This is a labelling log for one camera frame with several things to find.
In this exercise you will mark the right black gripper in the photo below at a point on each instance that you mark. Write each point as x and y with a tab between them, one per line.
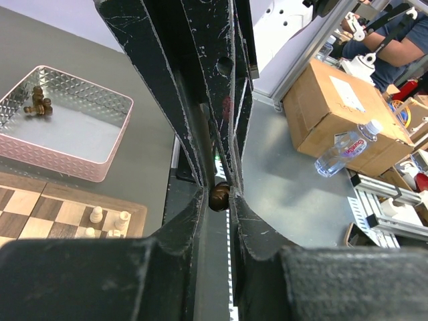
224	40

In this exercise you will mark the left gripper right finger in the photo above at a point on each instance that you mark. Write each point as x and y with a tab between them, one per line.
264	267

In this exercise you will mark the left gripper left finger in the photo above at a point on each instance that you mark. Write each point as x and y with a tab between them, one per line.
171	277

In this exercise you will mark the dark round chess piece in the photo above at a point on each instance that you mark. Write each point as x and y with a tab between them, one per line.
219	197

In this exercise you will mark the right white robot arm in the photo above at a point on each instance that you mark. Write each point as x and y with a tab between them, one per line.
277	23

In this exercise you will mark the white rook chess piece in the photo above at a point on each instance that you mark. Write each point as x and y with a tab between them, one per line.
122	221

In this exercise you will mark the white knight chess piece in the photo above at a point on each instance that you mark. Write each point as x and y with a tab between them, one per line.
114	233

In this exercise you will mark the white pawn chess piece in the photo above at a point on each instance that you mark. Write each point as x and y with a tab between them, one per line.
96	215
89	232

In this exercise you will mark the wooden chess board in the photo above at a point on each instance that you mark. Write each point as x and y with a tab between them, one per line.
34	209

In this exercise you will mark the dark pieces pile in tin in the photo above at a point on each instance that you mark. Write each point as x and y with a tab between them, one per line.
42	106

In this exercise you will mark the pink metal tin tray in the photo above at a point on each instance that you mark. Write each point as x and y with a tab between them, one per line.
79	139

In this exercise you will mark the clear plastic water bottle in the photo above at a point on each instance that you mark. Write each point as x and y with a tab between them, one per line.
349	146

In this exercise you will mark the brown cardboard box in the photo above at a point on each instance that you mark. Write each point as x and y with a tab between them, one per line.
325	102

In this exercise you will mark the white slotted cable duct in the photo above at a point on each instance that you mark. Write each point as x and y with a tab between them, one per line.
233	310

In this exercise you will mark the aluminium frame post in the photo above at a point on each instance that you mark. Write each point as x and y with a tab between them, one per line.
305	45

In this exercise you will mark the white plastic parts on frame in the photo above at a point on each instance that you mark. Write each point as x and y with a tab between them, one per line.
361	66

